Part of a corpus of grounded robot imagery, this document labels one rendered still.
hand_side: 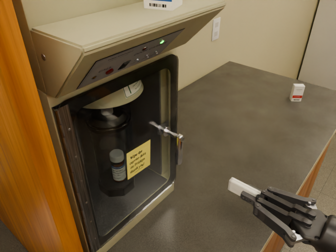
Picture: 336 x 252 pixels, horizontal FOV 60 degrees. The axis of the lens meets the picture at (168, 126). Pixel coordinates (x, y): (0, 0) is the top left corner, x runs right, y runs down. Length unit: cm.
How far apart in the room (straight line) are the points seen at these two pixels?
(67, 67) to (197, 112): 96
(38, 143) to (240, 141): 88
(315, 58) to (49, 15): 327
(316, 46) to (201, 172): 272
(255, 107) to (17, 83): 116
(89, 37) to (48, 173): 18
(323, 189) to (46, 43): 231
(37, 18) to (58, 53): 7
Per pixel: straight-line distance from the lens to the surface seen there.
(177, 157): 73
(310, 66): 360
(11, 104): 36
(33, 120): 38
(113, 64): 45
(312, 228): 64
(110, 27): 42
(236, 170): 102
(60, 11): 47
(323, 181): 258
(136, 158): 68
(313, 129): 132
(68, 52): 38
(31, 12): 45
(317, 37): 350
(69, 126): 51
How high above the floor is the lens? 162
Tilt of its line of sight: 35 degrees down
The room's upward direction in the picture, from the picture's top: straight up
